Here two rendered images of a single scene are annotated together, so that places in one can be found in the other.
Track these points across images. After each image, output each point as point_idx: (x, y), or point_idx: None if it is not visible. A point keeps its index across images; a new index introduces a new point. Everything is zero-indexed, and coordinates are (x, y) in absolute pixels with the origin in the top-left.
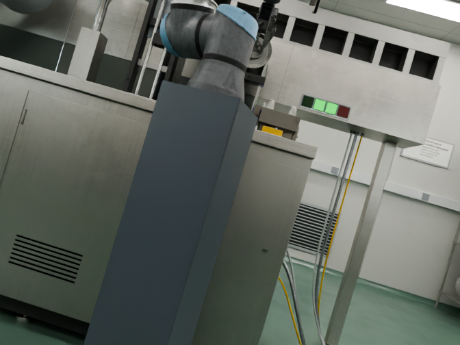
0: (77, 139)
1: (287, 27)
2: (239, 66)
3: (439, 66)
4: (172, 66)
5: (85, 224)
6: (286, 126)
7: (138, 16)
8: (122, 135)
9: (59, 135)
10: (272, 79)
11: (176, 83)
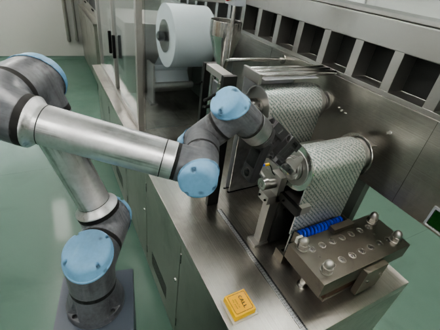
0: (158, 216)
1: (435, 86)
2: (78, 302)
3: None
4: None
5: (165, 271)
6: (308, 283)
7: (270, 62)
8: (169, 229)
9: (154, 208)
10: (392, 167)
11: (61, 289)
